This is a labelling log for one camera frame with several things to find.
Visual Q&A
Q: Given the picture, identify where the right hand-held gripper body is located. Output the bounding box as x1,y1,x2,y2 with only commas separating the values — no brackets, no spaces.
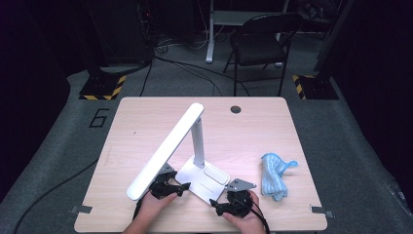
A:
225,177,257,218

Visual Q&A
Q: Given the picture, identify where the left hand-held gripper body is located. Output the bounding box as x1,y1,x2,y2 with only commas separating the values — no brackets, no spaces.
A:
149,163,176,200

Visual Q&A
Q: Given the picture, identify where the white desk lamp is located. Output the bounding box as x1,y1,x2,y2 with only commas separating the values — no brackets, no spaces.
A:
126,102,232,205

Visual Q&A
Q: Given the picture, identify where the blue striped cloth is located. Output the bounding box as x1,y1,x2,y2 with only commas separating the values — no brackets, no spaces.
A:
260,152,299,203

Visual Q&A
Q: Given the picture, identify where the person's right hand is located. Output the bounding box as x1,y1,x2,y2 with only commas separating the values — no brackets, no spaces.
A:
223,191,261,228

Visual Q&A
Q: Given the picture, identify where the person's left hand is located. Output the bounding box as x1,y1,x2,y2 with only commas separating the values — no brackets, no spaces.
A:
139,193,179,225

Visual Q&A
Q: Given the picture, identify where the black stand with striped base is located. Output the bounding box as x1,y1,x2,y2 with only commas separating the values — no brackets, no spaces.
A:
291,0,357,100
78,0,127,101

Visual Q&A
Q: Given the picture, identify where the black cabinet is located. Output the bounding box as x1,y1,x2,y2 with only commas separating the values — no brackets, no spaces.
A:
87,0,154,66

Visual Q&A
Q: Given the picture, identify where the black folding chair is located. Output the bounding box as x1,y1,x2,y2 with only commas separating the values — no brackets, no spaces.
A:
223,12,305,97

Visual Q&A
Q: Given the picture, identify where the right hand-held gripper cable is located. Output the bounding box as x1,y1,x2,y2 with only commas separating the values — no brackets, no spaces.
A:
246,198,271,234

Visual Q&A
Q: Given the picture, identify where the hand-held gripper cable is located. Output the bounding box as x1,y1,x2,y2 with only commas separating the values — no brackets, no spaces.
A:
131,189,154,220
246,198,271,234

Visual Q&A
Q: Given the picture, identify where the left hand-held gripper cable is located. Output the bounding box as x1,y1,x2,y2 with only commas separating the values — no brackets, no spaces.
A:
131,189,154,220

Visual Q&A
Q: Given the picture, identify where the thin black floor cable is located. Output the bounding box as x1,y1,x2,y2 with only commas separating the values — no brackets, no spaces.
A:
139,59,154,98
152,56,251,98

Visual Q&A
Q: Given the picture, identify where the thick black floor cable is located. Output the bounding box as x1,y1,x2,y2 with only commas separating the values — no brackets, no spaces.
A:
12,158,99,234

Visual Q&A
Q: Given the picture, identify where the tangle of floor cables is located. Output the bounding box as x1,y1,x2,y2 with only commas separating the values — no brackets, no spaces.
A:
155,30,208,55

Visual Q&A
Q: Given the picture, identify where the white metal desk frame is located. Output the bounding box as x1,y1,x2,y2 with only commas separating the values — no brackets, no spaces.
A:
205,0,290,64

